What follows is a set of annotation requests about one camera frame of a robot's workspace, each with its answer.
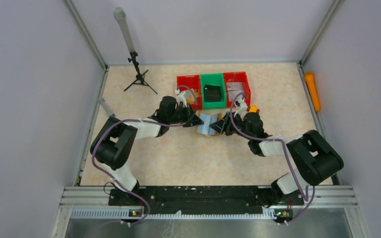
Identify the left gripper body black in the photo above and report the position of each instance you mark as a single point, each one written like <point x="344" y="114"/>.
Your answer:
<point x="184" y="112"/>

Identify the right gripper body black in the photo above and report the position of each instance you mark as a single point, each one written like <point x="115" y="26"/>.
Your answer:
<point x="229" y="122"/>

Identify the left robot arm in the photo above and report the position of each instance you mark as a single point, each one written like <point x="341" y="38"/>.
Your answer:
<point x="112" y="146"/>

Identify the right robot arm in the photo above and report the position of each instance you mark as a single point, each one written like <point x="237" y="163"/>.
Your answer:
<point x="311" y="159"/>

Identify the black card in green bin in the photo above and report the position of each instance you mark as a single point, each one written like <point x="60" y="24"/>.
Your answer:
<point x="212" y="93"/>

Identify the silver VIP cards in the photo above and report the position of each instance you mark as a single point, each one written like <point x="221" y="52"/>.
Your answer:
<point x="233" y="89"/>

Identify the red bin with cards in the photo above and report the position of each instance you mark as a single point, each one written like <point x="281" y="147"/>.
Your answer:
<point x="238" y="77"/>

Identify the yellow toy brick car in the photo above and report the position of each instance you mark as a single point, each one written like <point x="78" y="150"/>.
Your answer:
<point x="253" y="109"/>

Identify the red bin left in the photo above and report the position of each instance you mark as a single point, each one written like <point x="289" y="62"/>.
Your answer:
<point x="193" y="82"/>

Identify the green plastic bin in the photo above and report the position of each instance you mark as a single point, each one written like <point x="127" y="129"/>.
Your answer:
<point x="213" y="79"/>

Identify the orange flashlight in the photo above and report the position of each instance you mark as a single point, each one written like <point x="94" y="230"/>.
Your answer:
<point x="311" y="85"/>

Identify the black tripod with grey tube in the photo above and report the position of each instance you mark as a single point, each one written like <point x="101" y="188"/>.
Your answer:
<point x="121" y="19"/>

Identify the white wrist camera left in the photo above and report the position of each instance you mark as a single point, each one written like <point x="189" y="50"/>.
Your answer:
<point x="182" y="97"/>

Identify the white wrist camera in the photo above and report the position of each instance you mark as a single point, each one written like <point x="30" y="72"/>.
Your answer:
<point x="182" y="97"/>
<point x="240" y="107"/>

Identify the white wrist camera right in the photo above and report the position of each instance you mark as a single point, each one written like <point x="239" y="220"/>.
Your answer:
<point x="240" y="107"/>

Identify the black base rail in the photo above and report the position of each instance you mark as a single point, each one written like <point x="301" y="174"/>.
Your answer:
<point x="204" y="200"/>

